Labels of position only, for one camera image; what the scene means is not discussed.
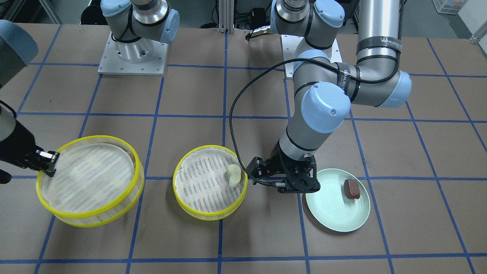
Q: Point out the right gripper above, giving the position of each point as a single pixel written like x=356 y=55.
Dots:
x=16 y=146

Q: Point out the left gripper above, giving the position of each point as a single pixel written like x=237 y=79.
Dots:
x=276 y=161

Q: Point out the white steamed bun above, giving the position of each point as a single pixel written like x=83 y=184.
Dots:
x=234 y=175

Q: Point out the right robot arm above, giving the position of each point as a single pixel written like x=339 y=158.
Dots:
x=129 y=20

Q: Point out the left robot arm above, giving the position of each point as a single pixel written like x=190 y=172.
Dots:
x=324 y=90

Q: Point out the pale green plate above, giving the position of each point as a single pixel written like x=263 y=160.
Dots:
x=332 y=208

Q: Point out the brown bun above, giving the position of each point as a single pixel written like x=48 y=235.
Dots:
x=352 y=189

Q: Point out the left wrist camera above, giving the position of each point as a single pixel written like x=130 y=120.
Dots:
x=305 y=166

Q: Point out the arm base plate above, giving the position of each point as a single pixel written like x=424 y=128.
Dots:
x=142 y=58
x=292 y=46

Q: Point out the aluminium frame post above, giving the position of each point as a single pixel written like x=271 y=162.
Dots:
x=226 y=16

